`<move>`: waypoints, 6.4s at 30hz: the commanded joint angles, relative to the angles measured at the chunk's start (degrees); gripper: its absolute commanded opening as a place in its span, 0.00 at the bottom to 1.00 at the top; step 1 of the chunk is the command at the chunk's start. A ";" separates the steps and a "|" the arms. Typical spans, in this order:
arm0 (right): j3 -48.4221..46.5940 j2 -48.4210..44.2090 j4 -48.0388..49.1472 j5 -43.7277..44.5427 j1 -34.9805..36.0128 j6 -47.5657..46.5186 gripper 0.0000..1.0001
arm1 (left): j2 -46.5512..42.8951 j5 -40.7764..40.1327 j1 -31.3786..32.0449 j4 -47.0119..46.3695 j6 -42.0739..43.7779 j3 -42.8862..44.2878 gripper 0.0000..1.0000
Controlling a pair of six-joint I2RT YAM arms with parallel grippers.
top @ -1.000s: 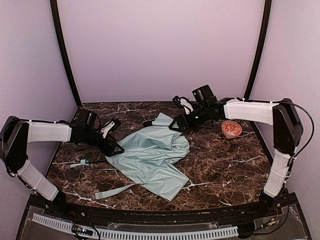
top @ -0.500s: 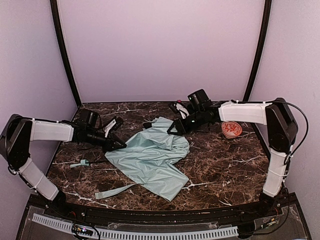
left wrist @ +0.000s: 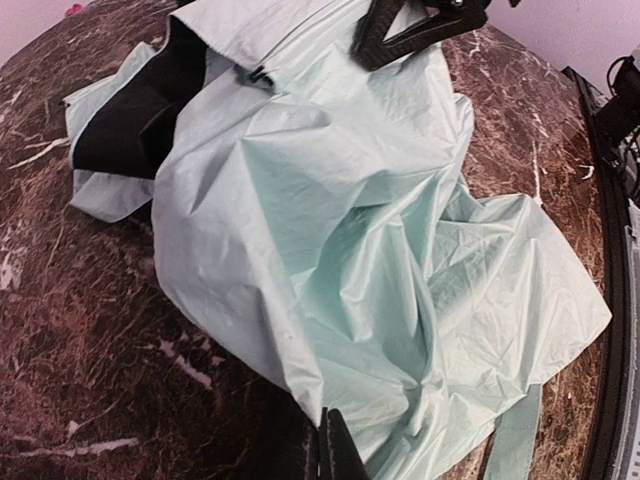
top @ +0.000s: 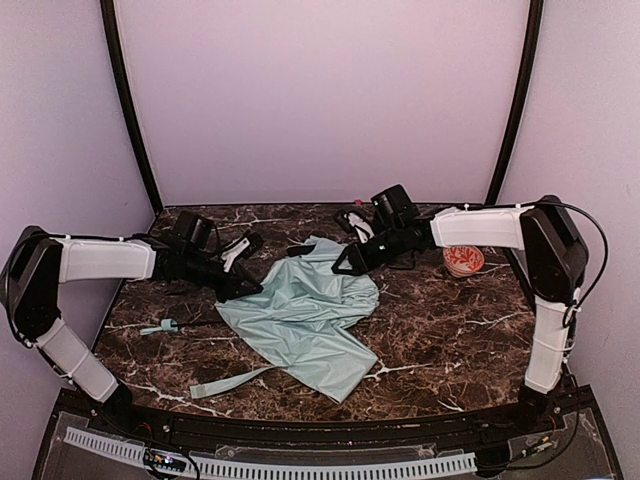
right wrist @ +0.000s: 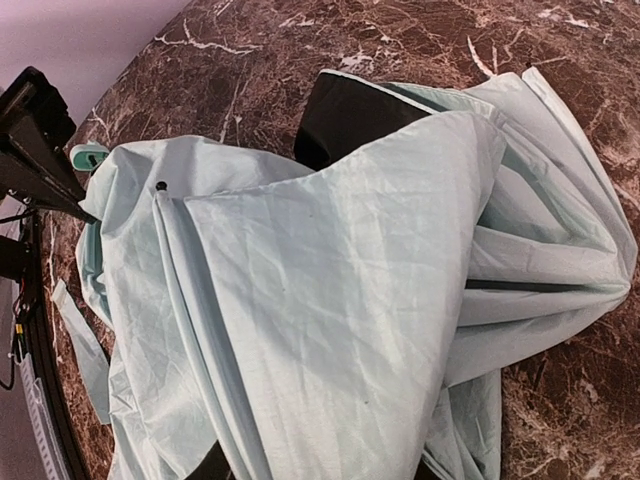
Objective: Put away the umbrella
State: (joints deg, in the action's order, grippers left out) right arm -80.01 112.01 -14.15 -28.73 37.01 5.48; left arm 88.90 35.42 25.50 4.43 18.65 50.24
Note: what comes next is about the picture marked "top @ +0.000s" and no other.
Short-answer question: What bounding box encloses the mint green folding umbrella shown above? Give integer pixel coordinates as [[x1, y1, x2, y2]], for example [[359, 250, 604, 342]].
[[138, 235, 381, 405]]

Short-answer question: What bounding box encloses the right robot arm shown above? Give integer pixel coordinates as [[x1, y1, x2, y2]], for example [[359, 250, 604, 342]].
[[332, 185, 589, 394]]

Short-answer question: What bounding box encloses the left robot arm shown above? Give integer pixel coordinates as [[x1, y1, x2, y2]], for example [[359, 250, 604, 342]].
[[1, 211, 263, 407]]

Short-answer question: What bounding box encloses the red white patterned bowl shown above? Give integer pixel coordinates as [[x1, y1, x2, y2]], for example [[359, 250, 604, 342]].
[[442, 246, 485, 278]]

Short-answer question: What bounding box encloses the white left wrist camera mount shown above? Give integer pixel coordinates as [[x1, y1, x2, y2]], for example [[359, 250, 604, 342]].
[[220, 238, 250, 273]]

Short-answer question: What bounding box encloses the black curved front rail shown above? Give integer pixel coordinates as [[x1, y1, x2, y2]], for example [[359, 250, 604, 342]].
[[89, 394, 566, 454]]

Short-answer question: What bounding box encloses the grey slotted cable duct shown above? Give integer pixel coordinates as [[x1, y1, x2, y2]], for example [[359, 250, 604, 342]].
[[63, 427, 477, 479]]

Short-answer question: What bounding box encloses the right black frame post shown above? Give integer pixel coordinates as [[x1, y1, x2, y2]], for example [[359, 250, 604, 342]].
[[484, 0, 544, 205]]

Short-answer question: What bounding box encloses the black frame post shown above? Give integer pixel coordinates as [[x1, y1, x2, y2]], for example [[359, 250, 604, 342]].
[[484, 0, 544, 205], [99, 0, 164, 216]]

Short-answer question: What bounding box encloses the left black frame post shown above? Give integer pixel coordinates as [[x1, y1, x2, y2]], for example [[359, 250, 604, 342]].
[[99, 0, 164, 216]]

